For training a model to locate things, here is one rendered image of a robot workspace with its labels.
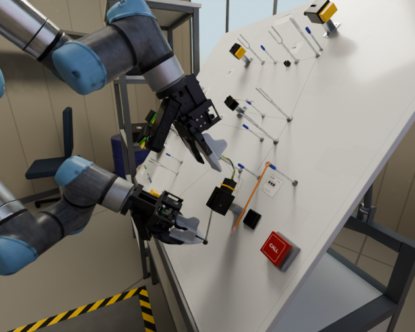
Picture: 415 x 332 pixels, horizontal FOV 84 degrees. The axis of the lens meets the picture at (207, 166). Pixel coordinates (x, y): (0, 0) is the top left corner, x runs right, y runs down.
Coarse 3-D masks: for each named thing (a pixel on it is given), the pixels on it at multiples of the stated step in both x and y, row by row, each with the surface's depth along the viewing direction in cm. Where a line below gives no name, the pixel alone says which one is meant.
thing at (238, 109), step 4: (228, 96) 82; (228, 100) 82; (232, 100) 78; (228, 104) 79; (232, 104) 81; (236, 104) 80; (232, 108) 81; (236, 108) 84; (240, 108) 84; (244, 108) 83; (240, 112) 84
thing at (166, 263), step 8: (136, 184) 135; (160, 248) 85; (160, 256) 88; (168, 264) 76; (168, 272) 77; (176, 280) 70; (176, 288) 68; (176, 296) 70; (184, 296) 64; (184, 304) 62; (184, 312) 62; (184, 320) 63; (192, 320) 58; (192, 328) 56
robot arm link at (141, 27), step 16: (128, 0) 38; (112, 16) 39; (128, 16) 38; (144, 16) 39; (128, 32) 38; (144, 32) 40; (160, 32) 42; (144, 48) 41; (160, 48) 42; (144, 64) 42
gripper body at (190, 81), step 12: (180, 84) 45; (192, 84) 48; (168, 96) 49; (180, 96) 49; (192, 96) 48; (204, 96) 50; (180, 108) 48; (192, 108) 49; (204, 108) 48; (180, 120) 48; (192, 120) 48; (204, 120) 50; (216, 120) 50; (180, 132) 52
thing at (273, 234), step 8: (272, 232) 48; (272, 240) 47; (280, 240) 46; (264, 248) 48; (272, 248) 46; (280, 248) 45; (288, 248) 44; (272, 256) 45; (280, 256) 44; (280, 264) 45
